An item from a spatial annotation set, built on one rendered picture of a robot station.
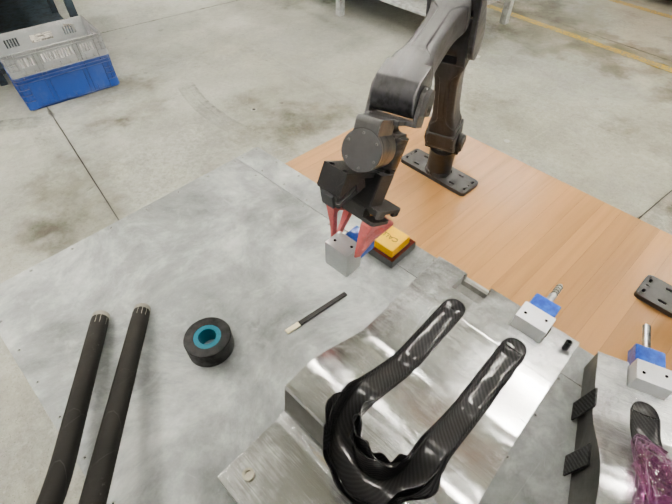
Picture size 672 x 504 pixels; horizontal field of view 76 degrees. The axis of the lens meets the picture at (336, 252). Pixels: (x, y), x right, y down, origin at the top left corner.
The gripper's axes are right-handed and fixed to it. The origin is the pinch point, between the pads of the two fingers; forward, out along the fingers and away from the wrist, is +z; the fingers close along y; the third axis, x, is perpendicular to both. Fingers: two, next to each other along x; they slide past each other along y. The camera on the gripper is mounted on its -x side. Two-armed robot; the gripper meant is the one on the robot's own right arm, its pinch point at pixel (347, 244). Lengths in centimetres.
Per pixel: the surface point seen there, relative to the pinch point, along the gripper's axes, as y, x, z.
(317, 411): 15.9, -19.3, 12.1
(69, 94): -287, 77, 66
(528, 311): 28.0, 11.7, -2.3
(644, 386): 46.4, 17.1, 0.2
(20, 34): -325, 61, 41
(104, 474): 1.5, -38.0, 25.6
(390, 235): -2.3, 19.8, 2.8
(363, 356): 14.1, -8.2, 9.4
